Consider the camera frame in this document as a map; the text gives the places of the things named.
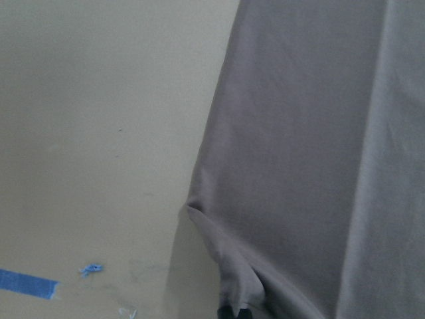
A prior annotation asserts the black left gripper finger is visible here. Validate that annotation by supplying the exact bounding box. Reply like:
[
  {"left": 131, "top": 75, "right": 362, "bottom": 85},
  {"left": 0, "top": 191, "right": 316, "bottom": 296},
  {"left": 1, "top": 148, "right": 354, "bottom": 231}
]
[{"left": 217, "top": 306, "right": 250, "bottom": 319}]

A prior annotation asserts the brown t-shirt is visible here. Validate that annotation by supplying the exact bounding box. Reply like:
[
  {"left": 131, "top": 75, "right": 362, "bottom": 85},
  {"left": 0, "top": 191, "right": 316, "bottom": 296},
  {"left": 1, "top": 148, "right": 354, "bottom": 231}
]
[{"left": 186, "top": 1, "right": 424, "bottom": 318}]

